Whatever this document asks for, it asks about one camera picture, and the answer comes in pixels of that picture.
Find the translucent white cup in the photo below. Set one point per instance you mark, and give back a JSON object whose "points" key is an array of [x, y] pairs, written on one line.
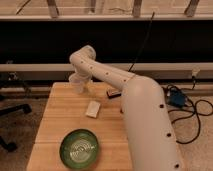
{"points": [[77, 82]]}

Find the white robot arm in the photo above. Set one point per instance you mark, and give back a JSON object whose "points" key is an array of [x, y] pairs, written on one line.
{"points": [[151, 138]]}

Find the black rectangular eraser block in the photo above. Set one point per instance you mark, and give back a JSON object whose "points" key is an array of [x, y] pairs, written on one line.
{"points": [[113, 93]]}

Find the white rectangular block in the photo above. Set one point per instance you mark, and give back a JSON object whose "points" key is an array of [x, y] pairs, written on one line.
{"points": [[93, 109]]}

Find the blue power adapter box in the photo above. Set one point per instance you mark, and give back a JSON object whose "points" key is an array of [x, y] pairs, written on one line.
{"points": [[176, 99]]}

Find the black office chair base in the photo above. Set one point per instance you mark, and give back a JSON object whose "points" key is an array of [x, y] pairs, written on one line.
{"points": [[11, 146]]}

